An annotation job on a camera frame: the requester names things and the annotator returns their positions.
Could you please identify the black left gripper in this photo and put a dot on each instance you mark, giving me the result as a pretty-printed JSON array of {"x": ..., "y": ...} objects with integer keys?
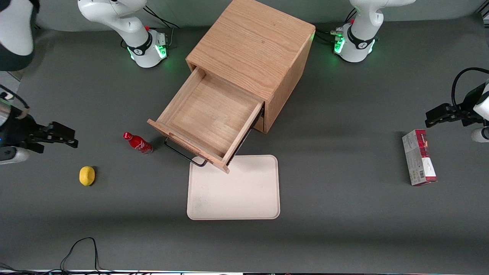
[{"x": 465, "y": 111}]

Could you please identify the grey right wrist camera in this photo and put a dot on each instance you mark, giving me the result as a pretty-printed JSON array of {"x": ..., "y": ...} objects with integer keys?
[{"x": 11, "y": 156}]

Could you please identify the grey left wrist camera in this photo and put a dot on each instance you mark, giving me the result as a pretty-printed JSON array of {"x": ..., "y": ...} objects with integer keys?
[{"x": 480, "y": 135}]

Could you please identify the red cola bottle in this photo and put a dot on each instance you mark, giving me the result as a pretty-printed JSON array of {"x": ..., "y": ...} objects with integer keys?
[{"x": 138, "y": 143}]

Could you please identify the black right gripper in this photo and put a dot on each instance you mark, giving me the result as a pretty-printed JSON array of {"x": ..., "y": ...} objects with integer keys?
[{"x": 20, "y": 131}]

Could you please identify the yellow lemon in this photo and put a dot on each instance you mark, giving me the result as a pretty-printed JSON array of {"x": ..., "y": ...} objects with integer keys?
[{"x": 87, "y": 176}]

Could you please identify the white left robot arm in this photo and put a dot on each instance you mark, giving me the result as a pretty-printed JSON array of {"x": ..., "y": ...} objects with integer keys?
[{"x": 363, "y": 23}]

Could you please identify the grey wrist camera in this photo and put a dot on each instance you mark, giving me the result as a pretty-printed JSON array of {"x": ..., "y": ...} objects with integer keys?
[
  {"x": 11, "y": 156},
  {"x": 480, "y": 135}
]

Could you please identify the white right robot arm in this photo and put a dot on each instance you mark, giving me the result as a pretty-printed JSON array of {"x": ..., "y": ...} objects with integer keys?
[{"x": 126, "y": 23}]

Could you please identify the beige plastic tray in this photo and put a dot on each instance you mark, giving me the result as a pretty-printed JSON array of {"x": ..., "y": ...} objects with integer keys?
[{"x": 237, "y": 191}]

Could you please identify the grey and red carton box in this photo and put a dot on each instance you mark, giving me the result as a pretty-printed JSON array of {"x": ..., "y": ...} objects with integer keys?
[{"x": 418, "y": 158}]

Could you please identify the wooden drawer cabinet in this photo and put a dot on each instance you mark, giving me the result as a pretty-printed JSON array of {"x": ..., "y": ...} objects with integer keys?
[{"x": 256, "y": 42}]

